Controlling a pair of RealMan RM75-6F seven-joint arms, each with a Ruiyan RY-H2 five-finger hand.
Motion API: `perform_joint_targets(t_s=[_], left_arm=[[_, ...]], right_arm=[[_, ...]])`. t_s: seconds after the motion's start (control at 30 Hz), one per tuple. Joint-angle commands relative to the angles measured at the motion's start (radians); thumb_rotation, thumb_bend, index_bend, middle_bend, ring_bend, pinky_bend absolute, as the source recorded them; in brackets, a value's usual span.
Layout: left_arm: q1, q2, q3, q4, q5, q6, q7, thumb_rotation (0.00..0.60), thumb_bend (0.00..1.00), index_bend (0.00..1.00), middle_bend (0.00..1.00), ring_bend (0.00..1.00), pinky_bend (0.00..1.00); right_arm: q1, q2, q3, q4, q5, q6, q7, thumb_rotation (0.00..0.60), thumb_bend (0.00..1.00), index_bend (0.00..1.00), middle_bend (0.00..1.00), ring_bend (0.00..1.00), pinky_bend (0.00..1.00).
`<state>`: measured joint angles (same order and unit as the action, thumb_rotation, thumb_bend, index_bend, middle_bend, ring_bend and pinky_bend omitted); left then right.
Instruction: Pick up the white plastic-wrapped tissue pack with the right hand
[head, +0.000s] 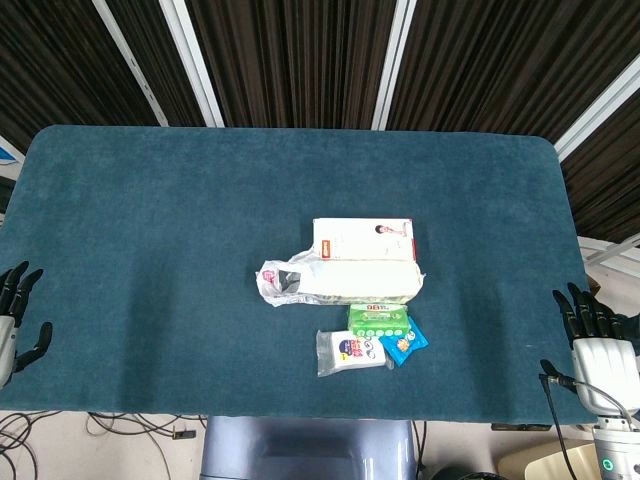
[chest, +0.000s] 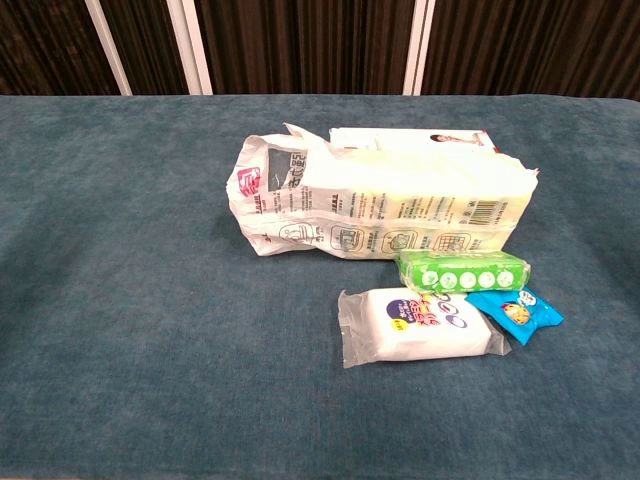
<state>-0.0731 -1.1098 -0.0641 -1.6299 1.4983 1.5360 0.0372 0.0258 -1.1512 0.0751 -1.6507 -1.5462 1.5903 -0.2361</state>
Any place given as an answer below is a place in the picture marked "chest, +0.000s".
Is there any white plastic shopping bag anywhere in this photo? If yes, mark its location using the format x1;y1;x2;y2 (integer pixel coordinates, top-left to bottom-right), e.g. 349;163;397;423
225;122;542;261

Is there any white cardboard box red label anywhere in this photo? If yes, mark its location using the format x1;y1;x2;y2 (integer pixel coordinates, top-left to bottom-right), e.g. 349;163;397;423
328;127;506;156

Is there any white wet wipes pack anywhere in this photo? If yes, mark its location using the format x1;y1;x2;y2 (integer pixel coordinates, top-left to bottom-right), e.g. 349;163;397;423
337;286;512;370

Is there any green tissue pack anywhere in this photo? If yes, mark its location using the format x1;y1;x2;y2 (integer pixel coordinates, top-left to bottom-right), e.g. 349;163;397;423
394;248;533;295

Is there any teal table cloth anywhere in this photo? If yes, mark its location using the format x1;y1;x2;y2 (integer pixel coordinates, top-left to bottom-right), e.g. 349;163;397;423
0;93;640;480

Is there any blue snack packet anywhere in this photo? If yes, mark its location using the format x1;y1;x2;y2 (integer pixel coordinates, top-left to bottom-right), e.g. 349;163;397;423
465;287;565;347

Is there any white partition frame post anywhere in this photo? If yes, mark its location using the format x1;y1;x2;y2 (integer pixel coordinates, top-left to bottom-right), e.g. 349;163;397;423
401;0;437;96
166;0;215;96
83;0;134;96

